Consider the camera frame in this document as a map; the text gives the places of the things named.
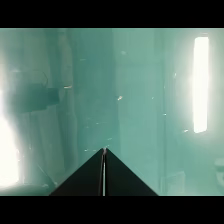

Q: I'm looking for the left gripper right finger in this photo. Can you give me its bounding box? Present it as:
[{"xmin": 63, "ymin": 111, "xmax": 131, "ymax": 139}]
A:
[{"xmin": 104, "ymin": 147, "xmax": 159, "ymax": 197}]

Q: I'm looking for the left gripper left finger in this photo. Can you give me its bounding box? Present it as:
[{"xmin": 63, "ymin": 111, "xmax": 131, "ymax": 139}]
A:
[{"xmin": 49, "ymin": 148, "xmax": 105, "ymax": 197}]

